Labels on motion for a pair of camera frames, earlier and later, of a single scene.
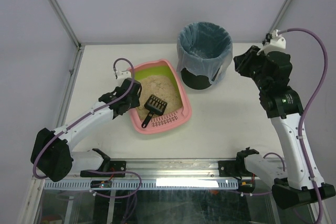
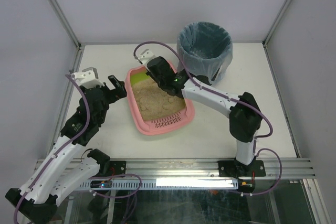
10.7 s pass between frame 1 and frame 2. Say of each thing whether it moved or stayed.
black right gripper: moved
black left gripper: moved
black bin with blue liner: stayed
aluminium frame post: stayed
